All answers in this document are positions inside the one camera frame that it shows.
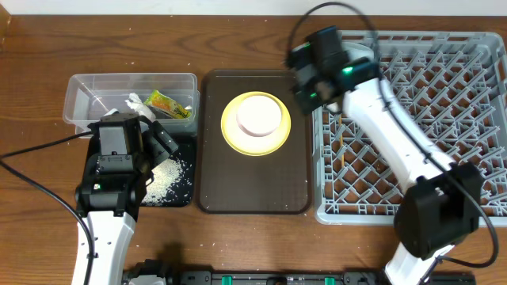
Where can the white tissue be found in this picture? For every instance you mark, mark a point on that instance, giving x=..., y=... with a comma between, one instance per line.
x=137, y=105

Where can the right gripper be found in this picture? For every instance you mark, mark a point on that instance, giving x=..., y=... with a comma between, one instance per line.
x=303, y=105

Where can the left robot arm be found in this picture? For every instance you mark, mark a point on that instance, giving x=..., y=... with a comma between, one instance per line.
x=103, y=240

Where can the yellow plate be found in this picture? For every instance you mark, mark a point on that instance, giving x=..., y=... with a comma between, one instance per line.
x=247, y=144

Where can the white rice pile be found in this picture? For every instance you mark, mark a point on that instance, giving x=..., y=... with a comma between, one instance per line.
x=172, y=185

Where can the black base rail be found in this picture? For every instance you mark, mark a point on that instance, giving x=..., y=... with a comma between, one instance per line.
x=158, y=272

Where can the pink bowl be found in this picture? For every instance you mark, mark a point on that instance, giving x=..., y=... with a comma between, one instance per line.
x=259, y=115

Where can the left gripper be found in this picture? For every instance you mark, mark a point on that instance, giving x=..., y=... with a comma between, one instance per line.
x=160, y=151

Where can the clear plastic waste bin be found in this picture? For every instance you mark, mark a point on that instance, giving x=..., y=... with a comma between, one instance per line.
x=91, y=96

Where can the green orange snack wrapper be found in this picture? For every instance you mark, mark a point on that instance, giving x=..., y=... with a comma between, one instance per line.
x=167, y=105

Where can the dark brown serving tray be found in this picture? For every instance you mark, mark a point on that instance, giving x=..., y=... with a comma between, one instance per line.
x=234, y=183

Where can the black plastic tray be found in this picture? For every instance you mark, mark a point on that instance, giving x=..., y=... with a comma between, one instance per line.
x=186, y=158

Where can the grey dishwasher rack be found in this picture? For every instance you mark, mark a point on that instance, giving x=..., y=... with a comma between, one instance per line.
x=453, y=84

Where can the white paper cup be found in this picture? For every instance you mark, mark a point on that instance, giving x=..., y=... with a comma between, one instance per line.
x=334, y=108

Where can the light blue bowl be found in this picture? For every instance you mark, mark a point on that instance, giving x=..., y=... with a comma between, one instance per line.
x=357, y=51

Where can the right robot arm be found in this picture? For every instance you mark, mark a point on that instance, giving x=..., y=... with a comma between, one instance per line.
x=441, y=198

